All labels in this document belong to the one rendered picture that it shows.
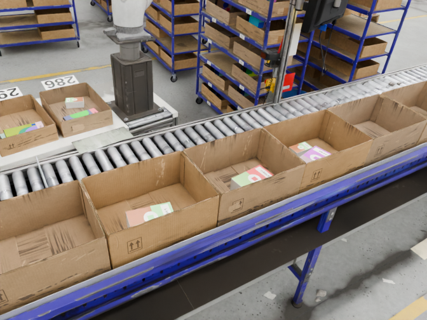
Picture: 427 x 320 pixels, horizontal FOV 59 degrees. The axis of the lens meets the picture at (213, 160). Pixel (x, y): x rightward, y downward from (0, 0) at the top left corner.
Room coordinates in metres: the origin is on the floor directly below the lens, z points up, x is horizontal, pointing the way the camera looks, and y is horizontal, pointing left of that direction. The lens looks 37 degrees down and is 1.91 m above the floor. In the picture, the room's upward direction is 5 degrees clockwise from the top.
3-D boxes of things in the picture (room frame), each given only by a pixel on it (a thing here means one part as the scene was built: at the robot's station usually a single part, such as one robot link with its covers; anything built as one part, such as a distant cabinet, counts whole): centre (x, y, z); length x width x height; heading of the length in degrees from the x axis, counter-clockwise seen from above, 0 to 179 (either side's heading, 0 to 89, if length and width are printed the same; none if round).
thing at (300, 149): (1.44, -0.40, 0.91); 0.10 x 0.06 x 0.05; 124
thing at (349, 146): (1.39, -0.44, 0.96); 0.39 x 0.29 x 0.17; 124
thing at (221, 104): (3.37, -0.05, 0.19); 0.40 x 0.30 x 0.10; 32
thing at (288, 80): (2.28, -0.42, 0.85); 0.16 x 0.01 x 0.13; 124
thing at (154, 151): (1.48, 0.24, 0.72); 0.52 x 0.05 x 0.05; 34
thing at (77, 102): (1.94, 0.85, 0.78); 0.10 x 0.06 x 0.05; 108
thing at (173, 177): (0.95, 0.21, 0.96); 0.39 x 0.29 x 0.17; 124
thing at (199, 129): (1.66, -0.03, 0.72); 0.52 x 0.05 x 0.05; 34
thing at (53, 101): (1.84, 0.81, 0.80); 0.38 x 0.28 x 0.10; 39
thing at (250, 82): (2.96, -0.33, 0.59); 0.40 x 0.30 x 0.10; 32
